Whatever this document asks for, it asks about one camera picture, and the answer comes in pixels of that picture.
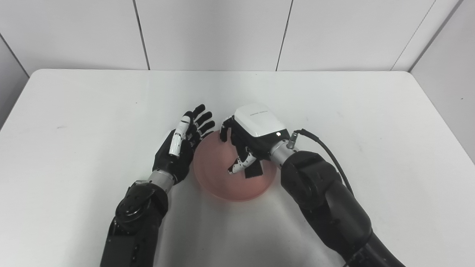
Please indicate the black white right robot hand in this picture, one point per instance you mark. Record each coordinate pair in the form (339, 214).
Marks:
(259, 128)

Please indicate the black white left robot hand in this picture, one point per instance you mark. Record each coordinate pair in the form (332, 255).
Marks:
(174, 159)

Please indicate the pink round plate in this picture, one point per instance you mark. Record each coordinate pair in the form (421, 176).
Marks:
(222, 181)

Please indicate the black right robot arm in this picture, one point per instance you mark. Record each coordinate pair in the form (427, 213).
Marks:
(326, 200)

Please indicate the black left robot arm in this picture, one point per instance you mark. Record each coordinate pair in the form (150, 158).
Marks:
(135, 218)

